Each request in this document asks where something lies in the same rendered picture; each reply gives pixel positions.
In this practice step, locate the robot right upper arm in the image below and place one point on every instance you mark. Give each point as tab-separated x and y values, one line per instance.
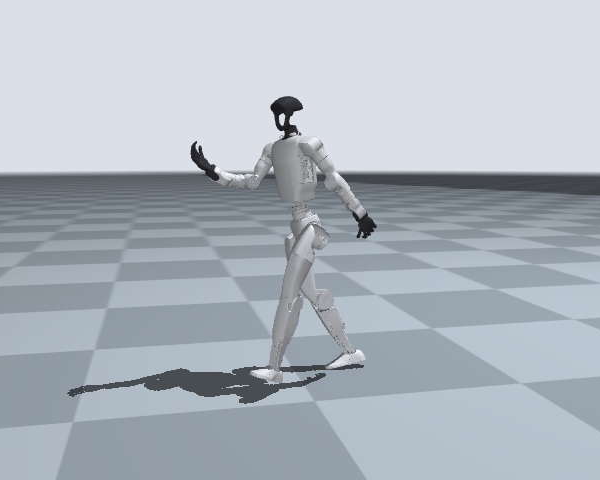
262	167

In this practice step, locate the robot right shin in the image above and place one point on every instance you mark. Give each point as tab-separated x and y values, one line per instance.
334	324

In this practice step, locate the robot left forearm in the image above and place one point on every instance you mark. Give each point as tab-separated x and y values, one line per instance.
348	197

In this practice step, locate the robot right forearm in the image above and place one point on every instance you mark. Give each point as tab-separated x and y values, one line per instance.
229	179

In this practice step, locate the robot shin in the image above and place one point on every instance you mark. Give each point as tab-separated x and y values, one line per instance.
285	323
334	324

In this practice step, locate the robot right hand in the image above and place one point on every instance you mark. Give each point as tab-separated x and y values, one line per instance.
202	163

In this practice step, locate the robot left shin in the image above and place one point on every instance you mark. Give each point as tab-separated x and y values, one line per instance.
285	323

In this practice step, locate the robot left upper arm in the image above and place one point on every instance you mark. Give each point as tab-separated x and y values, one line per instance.
313	147

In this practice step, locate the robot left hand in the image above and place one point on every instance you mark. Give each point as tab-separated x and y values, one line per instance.
366	224

